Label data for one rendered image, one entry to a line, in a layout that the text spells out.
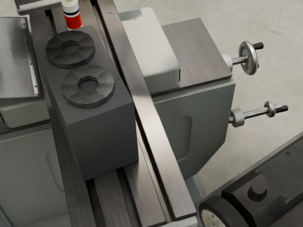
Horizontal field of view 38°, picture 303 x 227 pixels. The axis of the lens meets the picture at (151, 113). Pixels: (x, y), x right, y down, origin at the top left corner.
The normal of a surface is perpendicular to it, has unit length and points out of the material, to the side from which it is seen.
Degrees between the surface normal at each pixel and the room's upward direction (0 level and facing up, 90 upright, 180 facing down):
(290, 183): 0
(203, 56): 0
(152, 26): 0
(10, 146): 90
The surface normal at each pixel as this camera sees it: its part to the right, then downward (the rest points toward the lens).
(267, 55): -0.03, -0.62
